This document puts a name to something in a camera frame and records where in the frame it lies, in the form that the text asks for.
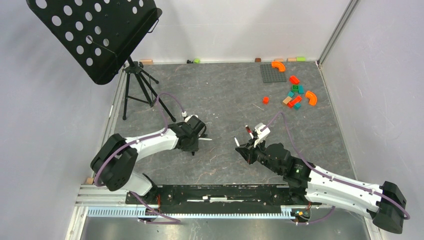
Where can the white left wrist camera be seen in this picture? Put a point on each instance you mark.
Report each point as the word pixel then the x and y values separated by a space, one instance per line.
pixel 186 119

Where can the tan wooden block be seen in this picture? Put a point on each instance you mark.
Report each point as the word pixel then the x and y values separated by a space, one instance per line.
pixel 287 100

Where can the wooden block at wall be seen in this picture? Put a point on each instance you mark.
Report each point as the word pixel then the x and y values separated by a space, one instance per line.
pixel 146 61

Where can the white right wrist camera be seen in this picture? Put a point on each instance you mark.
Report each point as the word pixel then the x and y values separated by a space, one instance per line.
pixel 262 131

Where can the orange curved block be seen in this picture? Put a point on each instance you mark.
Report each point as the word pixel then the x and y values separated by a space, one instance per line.
pixel 312 98
pixel 279 66

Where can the orange curved block right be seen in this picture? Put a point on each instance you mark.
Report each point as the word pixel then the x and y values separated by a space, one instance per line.
pixel 312 98

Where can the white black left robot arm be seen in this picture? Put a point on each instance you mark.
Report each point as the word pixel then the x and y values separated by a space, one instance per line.
pixel 114 164

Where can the red brick upper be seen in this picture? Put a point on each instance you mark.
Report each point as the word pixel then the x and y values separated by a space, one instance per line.
pixel 294 80

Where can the red long brick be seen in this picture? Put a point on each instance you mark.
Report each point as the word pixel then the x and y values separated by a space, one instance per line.
pixel 295 101

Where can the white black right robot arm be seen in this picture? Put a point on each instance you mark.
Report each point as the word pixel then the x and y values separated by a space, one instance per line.
pixel 382 203

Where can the small red cube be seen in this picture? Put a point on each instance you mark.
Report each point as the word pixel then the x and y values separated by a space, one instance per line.
pixel 265 100

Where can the black perforated music stand desk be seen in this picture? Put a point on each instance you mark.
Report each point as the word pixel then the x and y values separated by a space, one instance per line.
pixel 99 34

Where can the teal brick right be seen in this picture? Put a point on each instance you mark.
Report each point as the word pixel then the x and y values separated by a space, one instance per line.
pixel 301 89

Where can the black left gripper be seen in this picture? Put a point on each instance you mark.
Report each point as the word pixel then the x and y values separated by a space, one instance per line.
pixel 194 147

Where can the lime green block right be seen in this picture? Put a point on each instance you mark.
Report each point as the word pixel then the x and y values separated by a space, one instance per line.
pixel 300 59

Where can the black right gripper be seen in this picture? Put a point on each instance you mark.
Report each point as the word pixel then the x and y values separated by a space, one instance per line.
pixel 247 152

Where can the black tripod stand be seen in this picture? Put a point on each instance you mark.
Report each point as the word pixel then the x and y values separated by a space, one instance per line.
pixel 135 70

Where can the grey lego baseplate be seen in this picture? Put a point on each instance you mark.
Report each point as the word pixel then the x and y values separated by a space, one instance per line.
pixel 271 75

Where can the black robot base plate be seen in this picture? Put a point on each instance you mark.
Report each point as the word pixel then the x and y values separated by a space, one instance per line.
pixel 223 198

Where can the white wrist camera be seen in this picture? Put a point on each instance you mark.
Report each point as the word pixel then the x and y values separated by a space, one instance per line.
pixel 186 119
pixel 262 131

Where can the green lego brick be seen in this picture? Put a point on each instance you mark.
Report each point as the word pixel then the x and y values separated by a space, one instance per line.
pixel 295 88

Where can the orange curved block top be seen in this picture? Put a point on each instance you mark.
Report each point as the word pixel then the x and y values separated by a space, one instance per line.
pixel 279 66

